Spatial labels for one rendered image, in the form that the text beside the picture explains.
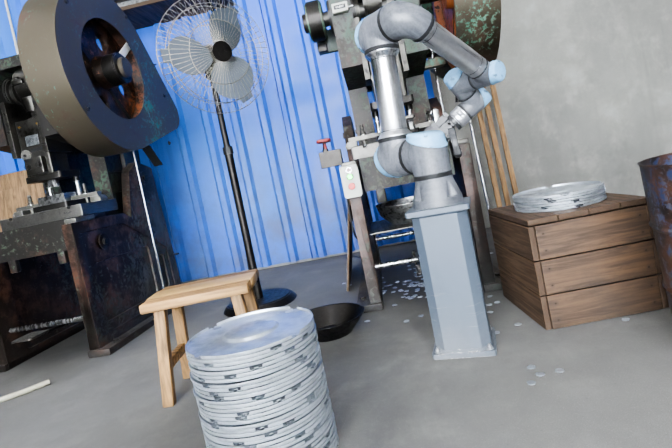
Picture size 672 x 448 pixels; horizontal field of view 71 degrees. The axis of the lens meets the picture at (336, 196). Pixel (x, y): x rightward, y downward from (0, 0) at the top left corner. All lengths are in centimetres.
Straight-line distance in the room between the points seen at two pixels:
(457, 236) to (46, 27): 187
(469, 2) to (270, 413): 162
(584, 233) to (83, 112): 202
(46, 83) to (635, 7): 355
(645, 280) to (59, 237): 237
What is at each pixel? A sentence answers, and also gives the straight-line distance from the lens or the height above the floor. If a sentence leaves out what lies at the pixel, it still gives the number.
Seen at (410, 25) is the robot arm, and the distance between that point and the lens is 153.
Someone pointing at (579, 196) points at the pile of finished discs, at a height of 38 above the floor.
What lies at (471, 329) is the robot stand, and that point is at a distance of 149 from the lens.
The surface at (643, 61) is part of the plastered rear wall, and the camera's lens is 393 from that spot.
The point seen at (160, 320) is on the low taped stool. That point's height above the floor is 27.
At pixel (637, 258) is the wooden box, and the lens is 172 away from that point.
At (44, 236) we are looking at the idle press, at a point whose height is 58.
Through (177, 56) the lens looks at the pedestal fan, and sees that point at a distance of 245.
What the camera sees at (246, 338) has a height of 30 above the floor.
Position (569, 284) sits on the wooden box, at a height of 13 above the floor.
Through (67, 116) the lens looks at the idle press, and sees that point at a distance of 240.
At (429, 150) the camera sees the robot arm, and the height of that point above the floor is 62.
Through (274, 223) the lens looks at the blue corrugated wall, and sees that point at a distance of 351.
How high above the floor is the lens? 62
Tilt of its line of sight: 3 degrees down
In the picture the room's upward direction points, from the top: 11 degrees counter-clockwise
